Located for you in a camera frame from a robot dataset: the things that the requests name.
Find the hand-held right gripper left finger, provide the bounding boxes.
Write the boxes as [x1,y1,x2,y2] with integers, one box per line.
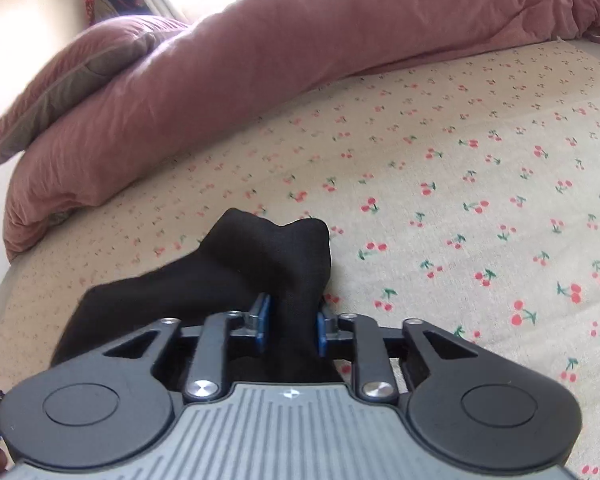
[102,294,272,402]

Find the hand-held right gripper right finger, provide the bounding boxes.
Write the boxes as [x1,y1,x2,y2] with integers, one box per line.
[316,310,475,403]

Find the black pants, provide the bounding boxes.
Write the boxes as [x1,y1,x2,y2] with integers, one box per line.
[50,207,343,386]

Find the pink duvet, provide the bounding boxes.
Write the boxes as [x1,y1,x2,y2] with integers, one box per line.
[2,0,600,262]

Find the pink and grey pillow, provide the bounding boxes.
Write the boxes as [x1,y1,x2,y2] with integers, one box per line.
[0,15,197,173]

